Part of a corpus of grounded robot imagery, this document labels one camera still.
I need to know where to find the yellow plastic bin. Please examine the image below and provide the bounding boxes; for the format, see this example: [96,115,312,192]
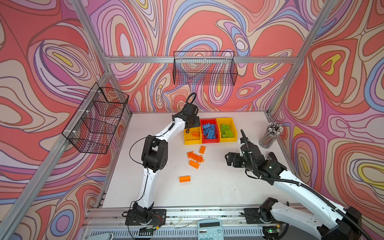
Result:
[216,118,238,143]
[184,120,203,145]

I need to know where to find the right yellow plastic bin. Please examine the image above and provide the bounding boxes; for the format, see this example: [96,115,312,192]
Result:
[216,118,238,143]

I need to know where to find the red plastic bin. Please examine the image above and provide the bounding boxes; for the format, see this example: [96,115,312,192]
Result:
[200,119,220,144]

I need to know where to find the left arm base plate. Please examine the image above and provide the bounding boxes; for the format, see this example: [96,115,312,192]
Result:
[125,209,167,227]

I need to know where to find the orange lego brick studs up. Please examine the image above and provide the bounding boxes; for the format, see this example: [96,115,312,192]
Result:
[199,146,206,155]

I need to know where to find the wire basket on back wall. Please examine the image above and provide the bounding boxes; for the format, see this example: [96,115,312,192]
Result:
[173,50,238,86]

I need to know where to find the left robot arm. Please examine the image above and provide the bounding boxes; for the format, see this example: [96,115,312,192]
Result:
[128,93,200,224]

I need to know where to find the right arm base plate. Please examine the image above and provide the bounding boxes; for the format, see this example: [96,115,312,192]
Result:
[241,208,285,225]

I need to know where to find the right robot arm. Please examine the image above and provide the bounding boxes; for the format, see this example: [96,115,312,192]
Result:
[225,133,371,240]

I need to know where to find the light blue calculator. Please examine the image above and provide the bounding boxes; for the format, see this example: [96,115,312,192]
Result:
[197,219,224,240]

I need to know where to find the orange lego brick front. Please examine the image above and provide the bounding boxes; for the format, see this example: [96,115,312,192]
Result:
[179,176,191,183]

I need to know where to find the orange lego brick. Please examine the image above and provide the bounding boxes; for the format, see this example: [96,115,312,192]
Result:
[179,176,191,183]
[192,131,200,138]
[189,160,200,169]

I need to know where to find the wire basket on wall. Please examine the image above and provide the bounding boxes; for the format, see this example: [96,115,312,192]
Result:
[173,50,238,86]
[62,83,129,155]

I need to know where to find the wire basket on left wall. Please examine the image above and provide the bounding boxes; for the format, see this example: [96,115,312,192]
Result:
[62,83,129,155]

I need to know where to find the green lego brick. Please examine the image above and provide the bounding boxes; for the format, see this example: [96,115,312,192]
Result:
[221,124,234,138]

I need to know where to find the orange lego chassis plate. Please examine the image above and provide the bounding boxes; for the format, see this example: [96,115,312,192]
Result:
[187,151,204,163]

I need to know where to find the left yellow plastic bin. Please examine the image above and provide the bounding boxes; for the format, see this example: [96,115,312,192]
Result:
[184,120,203,145]

